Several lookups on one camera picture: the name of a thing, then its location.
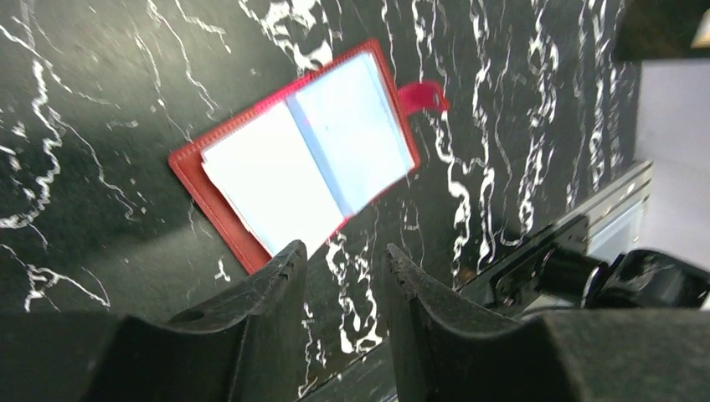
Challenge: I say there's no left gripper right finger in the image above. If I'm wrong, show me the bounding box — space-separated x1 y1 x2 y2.
383 244 709 401

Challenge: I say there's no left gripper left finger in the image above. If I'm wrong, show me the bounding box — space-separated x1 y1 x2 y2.
1 240 307 401

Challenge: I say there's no red card holder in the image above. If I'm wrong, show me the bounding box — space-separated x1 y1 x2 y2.
168 39 449 274

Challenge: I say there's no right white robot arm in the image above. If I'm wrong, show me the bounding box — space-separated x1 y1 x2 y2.
536 247 709 311

